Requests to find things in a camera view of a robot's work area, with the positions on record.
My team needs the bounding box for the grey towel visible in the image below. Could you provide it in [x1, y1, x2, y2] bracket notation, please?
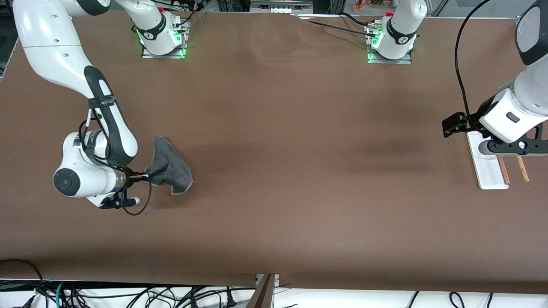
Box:
[145, 136, 193, 195]

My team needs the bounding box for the white rack with wooden bars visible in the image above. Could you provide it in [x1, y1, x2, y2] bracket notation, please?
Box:
[467, 130, 530, 190]

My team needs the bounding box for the orange patterned object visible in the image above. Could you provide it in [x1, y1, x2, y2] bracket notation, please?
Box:
[353, 0, 386, 12]

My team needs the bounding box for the wooden beam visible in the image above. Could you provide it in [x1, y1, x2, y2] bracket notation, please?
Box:
[246, 274, 277, 308]

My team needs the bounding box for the white power strip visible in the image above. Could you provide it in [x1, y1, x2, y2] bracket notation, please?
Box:
[250, 0, 313, 13]

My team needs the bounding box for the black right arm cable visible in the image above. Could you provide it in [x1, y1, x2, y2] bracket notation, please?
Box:
[79, 120, 153, 216]

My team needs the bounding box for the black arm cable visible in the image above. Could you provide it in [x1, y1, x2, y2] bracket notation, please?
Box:
[455, 0, 491, 124]
[79, 120, 153, 216]

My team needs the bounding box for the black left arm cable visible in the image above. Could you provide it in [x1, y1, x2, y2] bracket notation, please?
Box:
[455, 0, 491, 124]

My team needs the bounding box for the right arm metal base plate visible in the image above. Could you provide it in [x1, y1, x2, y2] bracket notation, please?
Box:
[141, 17, 189, 59]

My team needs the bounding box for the thick black looping cable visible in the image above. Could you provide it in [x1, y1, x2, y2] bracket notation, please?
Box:
[0, 258, 48, 308]

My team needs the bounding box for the short black cable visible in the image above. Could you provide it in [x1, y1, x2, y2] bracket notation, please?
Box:
[340, 12, 381, 28]

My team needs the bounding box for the long black cable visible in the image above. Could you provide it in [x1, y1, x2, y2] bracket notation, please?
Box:
[292, 14, 378, 37]

